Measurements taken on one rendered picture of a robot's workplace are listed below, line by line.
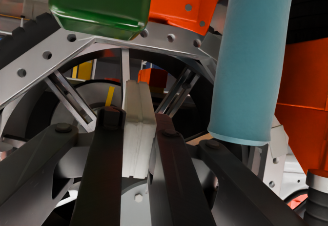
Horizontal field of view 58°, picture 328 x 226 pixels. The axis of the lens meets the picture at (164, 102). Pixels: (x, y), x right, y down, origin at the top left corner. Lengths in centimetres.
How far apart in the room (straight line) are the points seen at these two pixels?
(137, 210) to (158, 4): 30
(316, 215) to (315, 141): 39
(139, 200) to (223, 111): 16
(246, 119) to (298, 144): 40
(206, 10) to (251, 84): 17
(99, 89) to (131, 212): 67
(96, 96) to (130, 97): 83
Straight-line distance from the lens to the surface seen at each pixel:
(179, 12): 49
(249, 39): 40
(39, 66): 48
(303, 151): 77
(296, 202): 923
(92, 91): 99
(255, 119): 40
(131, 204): 36
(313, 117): 75
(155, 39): 48
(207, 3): 52
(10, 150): 27
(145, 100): 16
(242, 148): 65
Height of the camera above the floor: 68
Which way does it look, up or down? 3 degrees up
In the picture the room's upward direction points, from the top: 172 degrees counter-clockwise
